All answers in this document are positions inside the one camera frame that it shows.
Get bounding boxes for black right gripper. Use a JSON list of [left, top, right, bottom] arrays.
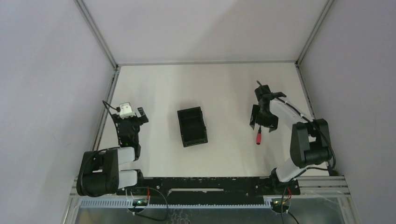
[[250, 104, 280, 132]]

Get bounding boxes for red handled screwdriver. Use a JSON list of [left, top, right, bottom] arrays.
[[256, 126, 262, 145]]

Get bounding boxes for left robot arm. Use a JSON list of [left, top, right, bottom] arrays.
[[76, 103, 149, 197]]

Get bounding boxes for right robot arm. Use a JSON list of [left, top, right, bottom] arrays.
[[249, 84, 336, 194]]

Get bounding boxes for black plastic bin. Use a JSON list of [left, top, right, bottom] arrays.
[[177, 107, 208, 147]]

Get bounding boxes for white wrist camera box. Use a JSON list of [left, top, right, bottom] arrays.
[[119, 102, 136, 119]]

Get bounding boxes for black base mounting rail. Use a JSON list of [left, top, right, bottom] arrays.
[[116, 176, 301, 206]]

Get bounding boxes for black cable right base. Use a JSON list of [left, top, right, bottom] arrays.
[[271, 182, 300, 224]]

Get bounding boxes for black cable loop left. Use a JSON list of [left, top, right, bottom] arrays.
[[125, 187, 170, 222]]

